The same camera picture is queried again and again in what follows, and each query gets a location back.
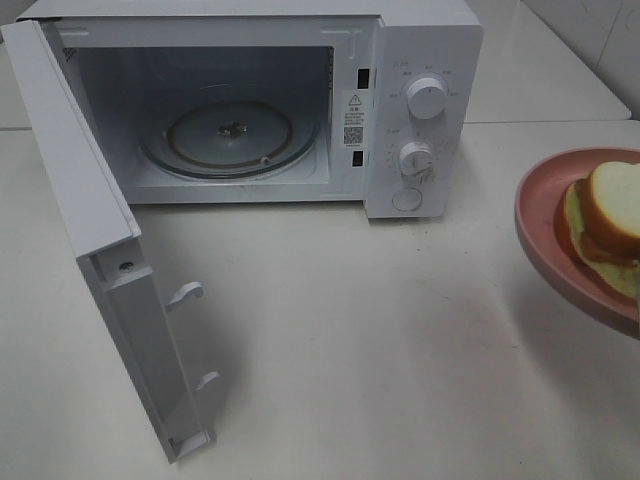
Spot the round white door button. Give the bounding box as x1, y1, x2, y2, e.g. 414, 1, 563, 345
392, 187, 423, 212

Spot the white microwave knob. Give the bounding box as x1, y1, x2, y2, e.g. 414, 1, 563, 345
398, 142, 435, 177
406, 74, 448, 120

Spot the white microwave door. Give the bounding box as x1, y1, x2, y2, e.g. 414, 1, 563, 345
2, 20, 211, 463

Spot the pink plate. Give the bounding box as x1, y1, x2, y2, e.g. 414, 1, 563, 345
514, 148, 639, 339

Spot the sandwich with lettuce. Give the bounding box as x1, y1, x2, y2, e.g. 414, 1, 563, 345
555, 161, 639, 300

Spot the glass microwave turntable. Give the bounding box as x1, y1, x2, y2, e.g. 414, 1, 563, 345
140, 84, 327, 180

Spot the white microwave oven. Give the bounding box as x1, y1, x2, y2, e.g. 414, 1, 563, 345
3, 1, 484, 219

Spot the white neighbouring table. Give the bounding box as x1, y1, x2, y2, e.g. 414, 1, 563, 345
465, 1, 631, 124

